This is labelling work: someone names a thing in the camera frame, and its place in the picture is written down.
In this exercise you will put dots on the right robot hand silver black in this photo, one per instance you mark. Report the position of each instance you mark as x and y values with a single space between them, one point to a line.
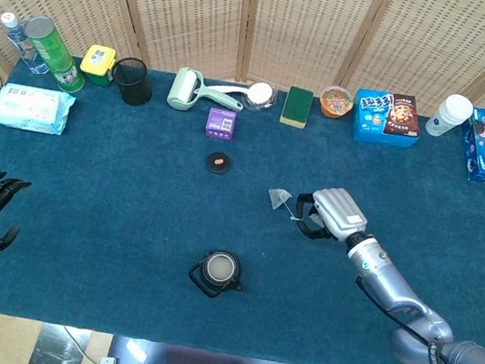
340 209

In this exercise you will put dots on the tea bag with green tag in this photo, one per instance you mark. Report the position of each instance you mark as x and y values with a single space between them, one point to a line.
278 195

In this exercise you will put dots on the small black round lid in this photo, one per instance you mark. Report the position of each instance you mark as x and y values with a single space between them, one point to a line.
218 166

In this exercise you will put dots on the blue brown cookie box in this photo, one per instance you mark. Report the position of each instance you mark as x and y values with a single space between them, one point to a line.
386 119

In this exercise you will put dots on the orange jelly cup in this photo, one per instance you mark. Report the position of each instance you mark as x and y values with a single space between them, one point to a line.
336 102

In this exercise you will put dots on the green yellow sponge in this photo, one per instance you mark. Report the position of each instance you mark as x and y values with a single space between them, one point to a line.
297 105

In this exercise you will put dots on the light blue wet wipes pack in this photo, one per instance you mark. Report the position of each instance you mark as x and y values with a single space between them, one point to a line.
30 109

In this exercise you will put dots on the white round container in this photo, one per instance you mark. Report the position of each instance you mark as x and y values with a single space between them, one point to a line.
260 94

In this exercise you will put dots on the blue table cloth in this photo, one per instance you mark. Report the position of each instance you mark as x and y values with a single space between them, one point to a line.
103 215

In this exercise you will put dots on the stack of white paper cups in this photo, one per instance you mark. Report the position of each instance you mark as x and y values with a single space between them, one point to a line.
448 115

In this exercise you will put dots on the small purple box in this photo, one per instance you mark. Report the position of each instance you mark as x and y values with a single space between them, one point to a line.
220 124

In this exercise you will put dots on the dark blue sandwich cookie box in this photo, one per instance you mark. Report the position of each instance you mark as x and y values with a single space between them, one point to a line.
481 146

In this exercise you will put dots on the clear plastic water bottle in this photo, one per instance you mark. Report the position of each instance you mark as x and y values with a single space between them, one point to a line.
20 40

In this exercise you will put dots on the tall green cylindrical can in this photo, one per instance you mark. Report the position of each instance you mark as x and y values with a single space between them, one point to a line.
55 53

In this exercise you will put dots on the pale green lint roller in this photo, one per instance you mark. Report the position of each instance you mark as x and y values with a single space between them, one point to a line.
182 89

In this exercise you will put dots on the green container yellow lid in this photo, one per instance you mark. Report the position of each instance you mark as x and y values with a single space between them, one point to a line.
97 64

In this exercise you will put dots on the black mesh pen holder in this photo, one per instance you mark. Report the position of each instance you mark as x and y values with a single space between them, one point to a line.
134 84

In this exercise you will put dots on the woven bamboo folding screen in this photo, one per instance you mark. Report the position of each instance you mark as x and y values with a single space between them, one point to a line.
196 8

